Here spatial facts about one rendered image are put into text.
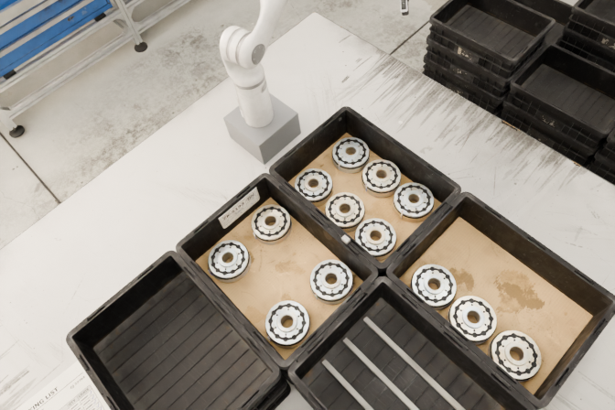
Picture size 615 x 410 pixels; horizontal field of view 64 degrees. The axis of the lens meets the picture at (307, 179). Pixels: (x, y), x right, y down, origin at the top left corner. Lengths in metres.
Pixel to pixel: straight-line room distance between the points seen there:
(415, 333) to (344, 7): 2.31
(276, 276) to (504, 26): 1.55
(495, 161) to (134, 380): 1.15
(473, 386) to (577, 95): 1.44
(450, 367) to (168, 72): 2.29
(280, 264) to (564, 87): 1.50
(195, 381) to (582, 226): 1.09
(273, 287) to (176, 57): 2.04
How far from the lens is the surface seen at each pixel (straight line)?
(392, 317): 1.21
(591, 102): 2.30
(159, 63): 3.05
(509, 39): 2.29
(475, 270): 1.27
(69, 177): 2.75
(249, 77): 1.38
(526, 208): 1.54
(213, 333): 1.24
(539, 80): 2.31
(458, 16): 2.36
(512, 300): 1.27
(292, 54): 1.87
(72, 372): 1.49
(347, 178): 1.36
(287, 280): 1.24
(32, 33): 2.85
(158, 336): 1.28
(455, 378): 1.19
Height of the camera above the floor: 1.98
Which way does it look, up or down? 58 degrees down
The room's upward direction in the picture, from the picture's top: 9 degrees counter-clockwise
